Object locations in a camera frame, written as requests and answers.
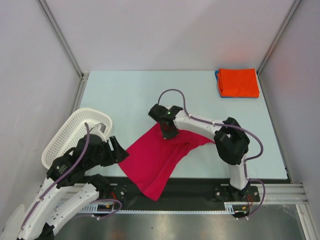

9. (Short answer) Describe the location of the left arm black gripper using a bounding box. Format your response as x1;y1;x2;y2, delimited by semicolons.
85;135;130;169

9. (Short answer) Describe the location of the crimson red t-shirt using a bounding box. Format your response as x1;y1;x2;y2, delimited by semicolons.
118;123;215;201

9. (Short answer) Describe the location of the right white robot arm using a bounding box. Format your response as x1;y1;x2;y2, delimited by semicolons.
148;104;250;201

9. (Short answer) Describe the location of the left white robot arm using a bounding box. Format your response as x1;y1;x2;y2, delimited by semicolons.
16;122;129;240

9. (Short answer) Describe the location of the black base mounting strip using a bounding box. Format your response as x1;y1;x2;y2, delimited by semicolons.
106;176;263;212

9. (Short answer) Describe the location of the white perforated plastic basket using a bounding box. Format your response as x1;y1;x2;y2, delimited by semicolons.
41;107;113;169

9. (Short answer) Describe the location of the folded blue t-shirt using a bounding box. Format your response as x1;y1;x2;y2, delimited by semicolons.
214;70;260;100

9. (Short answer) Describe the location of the folded orange t-shirt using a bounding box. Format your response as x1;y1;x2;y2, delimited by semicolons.
216;68;261;98

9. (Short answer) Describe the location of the left slotted cable duct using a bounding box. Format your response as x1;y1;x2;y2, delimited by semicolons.
79;202;118;214

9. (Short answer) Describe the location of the left aluminium corner post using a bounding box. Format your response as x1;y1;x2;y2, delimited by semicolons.
36;0;84;79

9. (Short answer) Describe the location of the aluminium corner post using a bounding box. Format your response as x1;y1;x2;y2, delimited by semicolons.
256;0;304;76
36;0;84;79

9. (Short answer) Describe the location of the right aluminium corner post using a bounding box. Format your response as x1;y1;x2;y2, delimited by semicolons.
256;0;304;76

